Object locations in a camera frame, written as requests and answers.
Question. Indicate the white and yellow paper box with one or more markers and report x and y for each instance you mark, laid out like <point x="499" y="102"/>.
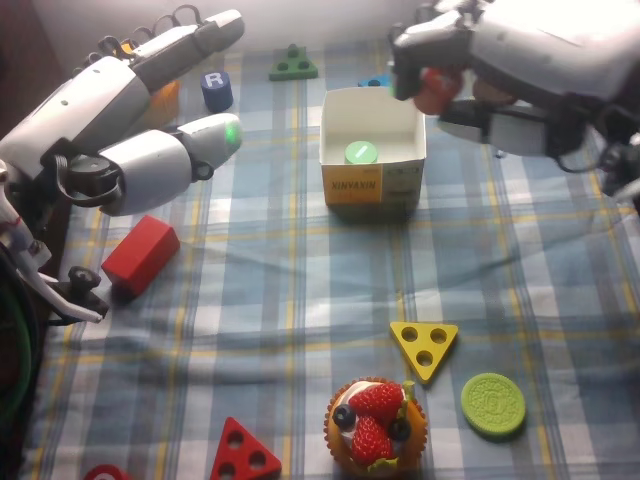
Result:
<point x="370" y="187"/>

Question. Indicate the green cylinder block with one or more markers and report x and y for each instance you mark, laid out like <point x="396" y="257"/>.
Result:
<point x="361" y="152"/>

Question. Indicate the blue triangle block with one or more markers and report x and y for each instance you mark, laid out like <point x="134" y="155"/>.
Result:
<point x="375" y="82"/>

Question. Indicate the red cylinder block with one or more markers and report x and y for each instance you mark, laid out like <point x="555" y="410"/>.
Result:
<point x="435" y="95"/>

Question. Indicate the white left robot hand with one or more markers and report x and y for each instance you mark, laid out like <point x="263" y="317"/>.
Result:
<point x="85" y="115"/>

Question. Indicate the yellow toy cream cake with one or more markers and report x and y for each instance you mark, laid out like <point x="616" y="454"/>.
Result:
<point x="165" y="102"/>

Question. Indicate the yellow triangle block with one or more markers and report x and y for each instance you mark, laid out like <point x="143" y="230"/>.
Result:
<point x="425" y="350"/>

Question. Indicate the red round block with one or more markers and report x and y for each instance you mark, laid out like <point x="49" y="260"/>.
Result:
<point x="106" y="473"/>

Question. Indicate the red rectangular block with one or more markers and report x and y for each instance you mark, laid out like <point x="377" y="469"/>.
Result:
<point x="140" y="255"/>

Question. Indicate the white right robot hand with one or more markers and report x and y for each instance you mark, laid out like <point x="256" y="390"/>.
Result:
<point x="550" y="50"/>

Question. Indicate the green toy cookie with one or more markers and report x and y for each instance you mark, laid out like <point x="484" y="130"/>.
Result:
<point x="492" y="406"/>

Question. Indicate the toy strawberry fruit tart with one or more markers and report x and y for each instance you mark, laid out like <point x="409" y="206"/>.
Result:
<point x="375" y="430"/>

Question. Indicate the red triangle block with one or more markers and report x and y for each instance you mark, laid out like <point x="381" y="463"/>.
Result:
<point x="242" y="452"/>

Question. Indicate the blue cylinder block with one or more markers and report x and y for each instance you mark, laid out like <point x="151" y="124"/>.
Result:
<point x="217" y="92"/>

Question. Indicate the green triangle block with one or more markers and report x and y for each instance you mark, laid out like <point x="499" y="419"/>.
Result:
<point x="295" y="67"/>

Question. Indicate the brown toy cookie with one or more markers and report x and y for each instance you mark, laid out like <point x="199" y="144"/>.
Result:
<point x="487" y="90"/>

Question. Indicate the blue plaid tablecloth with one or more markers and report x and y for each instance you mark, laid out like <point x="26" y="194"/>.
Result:
<point x="320" y="300"/>

